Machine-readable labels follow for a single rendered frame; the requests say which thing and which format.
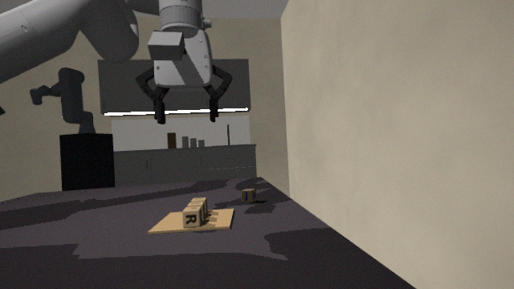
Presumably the beige block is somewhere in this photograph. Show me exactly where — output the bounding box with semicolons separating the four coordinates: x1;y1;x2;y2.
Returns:
187;201;205;220
182;206;202;228
191;197;207;214
241;189;257;202

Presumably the tan flat mat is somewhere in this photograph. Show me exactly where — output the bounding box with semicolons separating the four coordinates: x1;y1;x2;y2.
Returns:
148;209;234;234

